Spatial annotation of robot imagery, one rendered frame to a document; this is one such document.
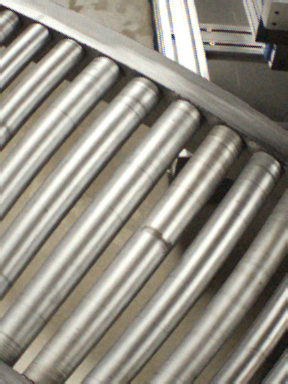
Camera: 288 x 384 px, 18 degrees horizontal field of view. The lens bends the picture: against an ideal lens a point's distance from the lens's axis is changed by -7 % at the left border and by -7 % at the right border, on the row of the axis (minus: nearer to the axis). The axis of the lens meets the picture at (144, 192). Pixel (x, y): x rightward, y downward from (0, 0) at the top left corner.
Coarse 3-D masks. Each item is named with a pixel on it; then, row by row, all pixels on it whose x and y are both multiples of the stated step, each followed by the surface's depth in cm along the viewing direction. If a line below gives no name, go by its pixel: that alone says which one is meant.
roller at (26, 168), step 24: (96, 72) 122; (120, 72) 124; (72, 96) 120; (96, 96) 122; (48, 120) 118; (72, 120) 120; (24, 144) 116; (48, 144) 117; (0, 168) 115; (24, 168) 115; (0, 192) 113; (0, 216) 113
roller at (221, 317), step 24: (264, 240) 113; (240, 264) 112; (264, 264) 111; (240, 288) 109; (264, 288) 112; (216, 312) 108; (240, 312) 108; (192, 336) 106; (216, 336) 106; (168, 360) 105; (192, 360) 104
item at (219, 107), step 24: (0, 0) 129; (24, 0) 129; (48, 0) 129; (24, 24) 129; (48, 24) 127; (72, 24) 127; (96, 24) 127; (48, 48) 131; (96, 48) 125; (120, 48) 125; (144, 48) 125; (72, 72) 133; (144, 72) 123; (168, 72) 123; (192, 72) 124; (168, 96) 123; (192, 96) 122; (216, 96) 122; (144, 120) 132; (216, 120) 121; (240, 120) 121; (264, 120) 121; (192, 144) 129; (264, 144) 119; (240, 168) 126
